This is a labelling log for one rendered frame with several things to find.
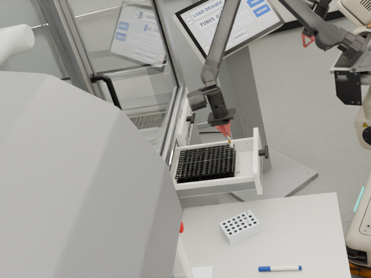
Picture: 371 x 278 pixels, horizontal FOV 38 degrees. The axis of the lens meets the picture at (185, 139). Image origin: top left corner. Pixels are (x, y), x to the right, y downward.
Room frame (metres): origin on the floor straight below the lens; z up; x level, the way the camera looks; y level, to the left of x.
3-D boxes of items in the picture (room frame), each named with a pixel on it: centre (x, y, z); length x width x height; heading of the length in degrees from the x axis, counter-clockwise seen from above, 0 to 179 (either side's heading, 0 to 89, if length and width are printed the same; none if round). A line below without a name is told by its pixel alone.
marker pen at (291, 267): (1.18, -0.17, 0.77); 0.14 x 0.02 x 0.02; 71
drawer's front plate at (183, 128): (2.02, -0.02, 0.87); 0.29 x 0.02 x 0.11; 164
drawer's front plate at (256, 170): (1.63, -0.24, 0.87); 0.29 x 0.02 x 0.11; 164
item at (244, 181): (1.68, -0.04, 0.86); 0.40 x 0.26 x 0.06; 74
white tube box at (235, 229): (1.40, -0.10, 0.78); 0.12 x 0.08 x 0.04; 101
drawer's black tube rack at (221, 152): (1.68, -0.05, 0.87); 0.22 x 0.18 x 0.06; 74
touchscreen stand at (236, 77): (2.58, -0.39, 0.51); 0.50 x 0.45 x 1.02; 27
